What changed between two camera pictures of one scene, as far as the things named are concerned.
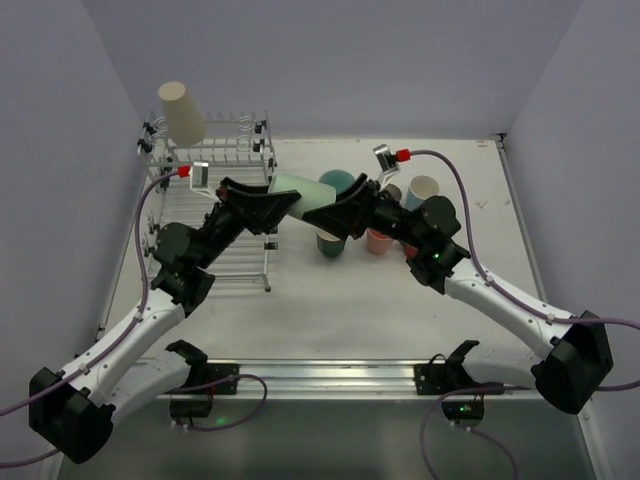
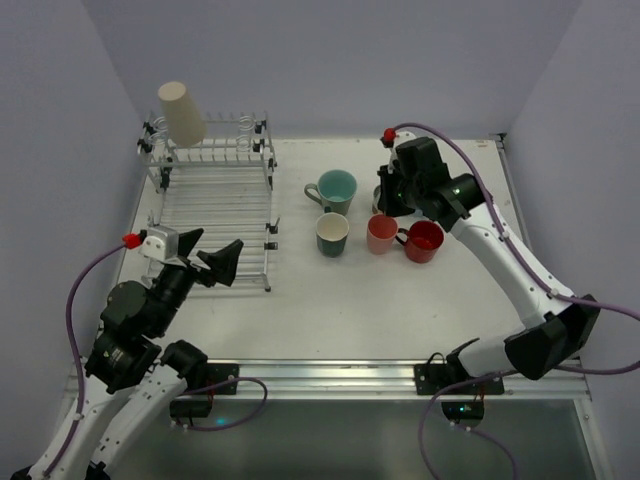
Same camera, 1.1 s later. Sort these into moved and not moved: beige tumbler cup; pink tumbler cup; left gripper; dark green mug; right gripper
Moved: right gripper; left gripper
Not moved: pink tumbler cup; beige tumbler cup; dark green mug
